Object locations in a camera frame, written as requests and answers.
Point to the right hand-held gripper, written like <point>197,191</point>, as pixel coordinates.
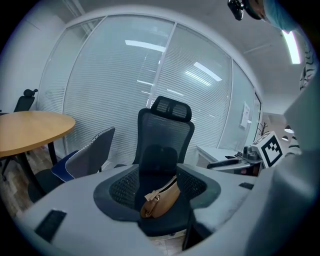
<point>270,150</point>

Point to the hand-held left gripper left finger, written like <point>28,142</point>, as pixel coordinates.
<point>75,200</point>

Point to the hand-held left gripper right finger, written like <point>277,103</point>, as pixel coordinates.
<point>225,190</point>

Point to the brown leather bag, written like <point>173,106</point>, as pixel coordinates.
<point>163,202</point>

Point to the white desk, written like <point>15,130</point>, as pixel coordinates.
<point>215,153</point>

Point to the bare branch plant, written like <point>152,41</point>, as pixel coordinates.
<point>263,128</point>

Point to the blue and grey chair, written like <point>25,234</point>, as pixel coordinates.
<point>92,155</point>

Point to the white paper sheet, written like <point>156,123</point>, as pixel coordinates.
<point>245,115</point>

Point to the pendant lamp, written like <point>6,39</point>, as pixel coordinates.
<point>289,129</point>

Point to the round wooden table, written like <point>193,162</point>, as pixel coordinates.
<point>30,130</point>

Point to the black mesh office chair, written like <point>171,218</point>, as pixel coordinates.
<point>165,130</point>

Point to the black chair with headrest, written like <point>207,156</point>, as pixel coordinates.
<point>25,102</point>

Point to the striped shirt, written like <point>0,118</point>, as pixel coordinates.
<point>308,70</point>

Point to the long ceiling light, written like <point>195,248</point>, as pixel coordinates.
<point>291,47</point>

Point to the blue face mask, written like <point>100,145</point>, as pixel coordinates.
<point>277,12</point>

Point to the black head camera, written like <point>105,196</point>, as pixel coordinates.
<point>236,8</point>

